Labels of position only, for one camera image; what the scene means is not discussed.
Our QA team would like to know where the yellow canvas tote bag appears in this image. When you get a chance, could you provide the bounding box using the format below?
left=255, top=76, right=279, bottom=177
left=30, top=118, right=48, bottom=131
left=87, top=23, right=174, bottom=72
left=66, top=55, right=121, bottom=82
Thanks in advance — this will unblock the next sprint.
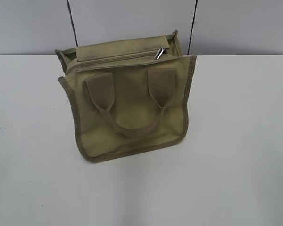
left=55, top=31, right=197, bottom=163

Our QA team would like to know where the silver metal zipper pull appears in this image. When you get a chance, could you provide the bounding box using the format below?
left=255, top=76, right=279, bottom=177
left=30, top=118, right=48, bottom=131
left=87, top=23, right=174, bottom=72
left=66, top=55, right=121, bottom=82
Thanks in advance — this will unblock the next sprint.
left=154, top=48, right=165, bottom=60

